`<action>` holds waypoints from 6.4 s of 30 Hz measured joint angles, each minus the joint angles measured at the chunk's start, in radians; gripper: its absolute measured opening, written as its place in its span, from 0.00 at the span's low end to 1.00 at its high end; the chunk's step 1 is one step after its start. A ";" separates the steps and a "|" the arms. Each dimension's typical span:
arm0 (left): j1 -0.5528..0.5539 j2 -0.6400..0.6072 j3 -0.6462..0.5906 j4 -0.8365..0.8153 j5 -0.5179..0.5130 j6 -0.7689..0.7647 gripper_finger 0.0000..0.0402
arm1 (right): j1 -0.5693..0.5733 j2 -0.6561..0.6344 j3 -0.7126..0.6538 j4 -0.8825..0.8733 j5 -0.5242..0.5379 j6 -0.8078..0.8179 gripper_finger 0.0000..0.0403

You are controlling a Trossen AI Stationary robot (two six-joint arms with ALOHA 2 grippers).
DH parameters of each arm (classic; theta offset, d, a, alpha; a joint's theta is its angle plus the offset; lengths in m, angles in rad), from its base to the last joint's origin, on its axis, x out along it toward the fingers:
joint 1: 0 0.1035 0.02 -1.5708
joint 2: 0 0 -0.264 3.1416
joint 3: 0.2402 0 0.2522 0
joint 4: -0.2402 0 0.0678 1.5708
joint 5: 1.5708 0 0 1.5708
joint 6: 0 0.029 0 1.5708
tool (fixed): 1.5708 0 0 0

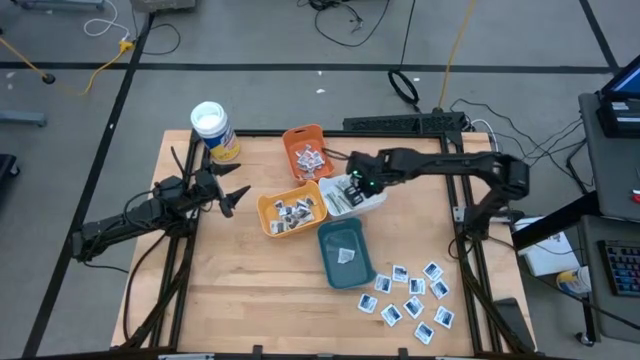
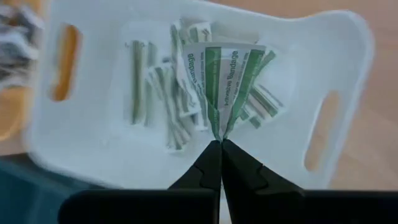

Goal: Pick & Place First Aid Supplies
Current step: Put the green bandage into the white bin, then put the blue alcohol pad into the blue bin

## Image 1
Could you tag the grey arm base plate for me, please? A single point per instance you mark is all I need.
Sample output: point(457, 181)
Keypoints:
point(458, 213)

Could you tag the small red object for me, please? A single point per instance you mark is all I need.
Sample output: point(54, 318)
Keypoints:
point(636, 196)

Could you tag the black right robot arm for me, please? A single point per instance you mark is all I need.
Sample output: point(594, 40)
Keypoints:
point(450, 161)

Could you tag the black monitor blue screen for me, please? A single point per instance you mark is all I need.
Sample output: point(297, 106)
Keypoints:
point(627, 82)

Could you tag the orange plastic bin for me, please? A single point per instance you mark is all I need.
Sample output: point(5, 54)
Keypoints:
point(295, 137)

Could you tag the black desk crossbar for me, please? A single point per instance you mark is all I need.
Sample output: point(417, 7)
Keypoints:
point(555, 225)

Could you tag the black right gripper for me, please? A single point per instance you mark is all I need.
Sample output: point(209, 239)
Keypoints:
point(367, 181)

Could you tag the black box device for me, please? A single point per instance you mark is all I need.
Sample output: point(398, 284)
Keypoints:
point(617, 125)

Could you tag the teal plastic bin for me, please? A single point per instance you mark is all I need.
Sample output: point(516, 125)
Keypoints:
point(335, 270)

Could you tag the Lysol disinfecting wipes canister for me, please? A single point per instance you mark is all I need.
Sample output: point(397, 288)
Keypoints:
point(575, 282)
point(210, 120)

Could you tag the white plastic bin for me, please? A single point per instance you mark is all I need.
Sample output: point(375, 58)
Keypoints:
point(374, 205)

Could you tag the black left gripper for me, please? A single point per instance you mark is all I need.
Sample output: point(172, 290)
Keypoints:
point(207, 186)

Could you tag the yellow plastic bin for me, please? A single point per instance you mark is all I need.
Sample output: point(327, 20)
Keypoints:
point(265, 215)

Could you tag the black caster wheel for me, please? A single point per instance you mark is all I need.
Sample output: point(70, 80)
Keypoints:
point(583, 338)

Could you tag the grey desk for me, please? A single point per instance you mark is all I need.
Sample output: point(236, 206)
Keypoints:
point(595, 300)
point(610, 170)

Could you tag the grey metal floor foot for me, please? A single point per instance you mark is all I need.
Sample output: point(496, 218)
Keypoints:
point(22, 119)
point(57, 4)

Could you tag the black flat pedal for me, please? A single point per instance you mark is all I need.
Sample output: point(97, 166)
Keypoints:
point(512, 320)

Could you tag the green-striped white long packet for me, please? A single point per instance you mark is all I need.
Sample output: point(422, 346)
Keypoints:
point(342, 186)
point(338, 199)
point(331, 202)
point(346, 204)

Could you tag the black computer keyboard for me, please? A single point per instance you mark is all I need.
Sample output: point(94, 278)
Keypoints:
point(622, 267)

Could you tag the black-print white square packet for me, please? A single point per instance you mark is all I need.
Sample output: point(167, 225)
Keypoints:
point(309, 216)
point(311, 201)
point(299, 214)
point(278, 204)
point(286, 224)
point(302, 203)
point(287, 211)
point(295, 223)
point(345, 255)
point(276, 227)

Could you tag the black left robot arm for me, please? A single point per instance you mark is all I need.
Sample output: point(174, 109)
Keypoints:
point(125, 222)

